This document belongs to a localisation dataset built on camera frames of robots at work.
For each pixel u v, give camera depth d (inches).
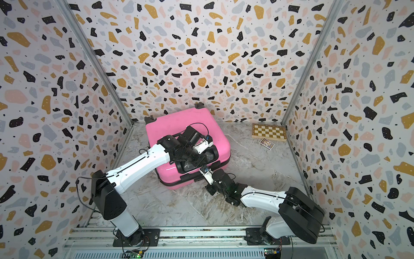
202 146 27.9
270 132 44.7
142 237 28.2
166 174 29.2
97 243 29.1
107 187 18.1
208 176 28.6
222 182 24.6
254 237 28.9
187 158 26.1
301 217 16.8
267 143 43.1
